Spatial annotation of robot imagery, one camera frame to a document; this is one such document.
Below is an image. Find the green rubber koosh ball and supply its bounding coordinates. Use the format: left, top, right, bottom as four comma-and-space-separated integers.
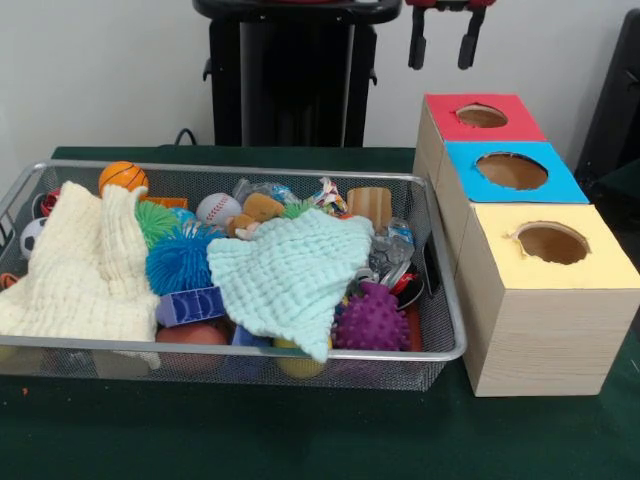
134, 200, 180, 249

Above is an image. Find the wooden box with three holes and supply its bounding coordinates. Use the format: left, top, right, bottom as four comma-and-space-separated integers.
412, 92, 640, 399

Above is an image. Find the orange toy basketball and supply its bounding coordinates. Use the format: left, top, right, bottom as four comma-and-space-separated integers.
98, 160, 150, 197

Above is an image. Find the mint green waffle cloth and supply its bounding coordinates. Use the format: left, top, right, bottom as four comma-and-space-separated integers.
205, 207, 375, 363

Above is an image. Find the blue rubber koosh ball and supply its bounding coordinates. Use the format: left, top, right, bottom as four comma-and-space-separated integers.
145, 224, 226, 296

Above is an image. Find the purple plastic building block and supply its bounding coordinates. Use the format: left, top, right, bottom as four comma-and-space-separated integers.
159, 287, 224, 327

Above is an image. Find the cream waffle cloth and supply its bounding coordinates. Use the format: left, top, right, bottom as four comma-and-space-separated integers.
0, 180, 162, 371

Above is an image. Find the dark green table cloth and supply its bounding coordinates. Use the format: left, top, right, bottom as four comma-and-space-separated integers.
0, 144, 640, 480
589, 159, 640, 221

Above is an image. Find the purple spiky ball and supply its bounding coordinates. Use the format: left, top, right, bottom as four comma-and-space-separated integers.
332, 281, 414, 351

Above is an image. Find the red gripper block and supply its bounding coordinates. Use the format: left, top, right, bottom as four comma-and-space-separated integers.
404, 0, 496, 70

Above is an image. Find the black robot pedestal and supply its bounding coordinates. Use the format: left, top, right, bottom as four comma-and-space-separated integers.
192, 0, 404, 148

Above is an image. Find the white toy baseball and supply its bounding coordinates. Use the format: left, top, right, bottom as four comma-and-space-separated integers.
195, 192, 243, 225

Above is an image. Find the black cable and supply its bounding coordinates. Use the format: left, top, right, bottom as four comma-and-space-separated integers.
173, 128, 216, 147

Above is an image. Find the brown plush monkey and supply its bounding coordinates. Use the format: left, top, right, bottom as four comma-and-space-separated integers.
225, 192, 285, 240

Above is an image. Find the clear mesh bin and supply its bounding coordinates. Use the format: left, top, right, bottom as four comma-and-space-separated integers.
0, 158, 469, 392

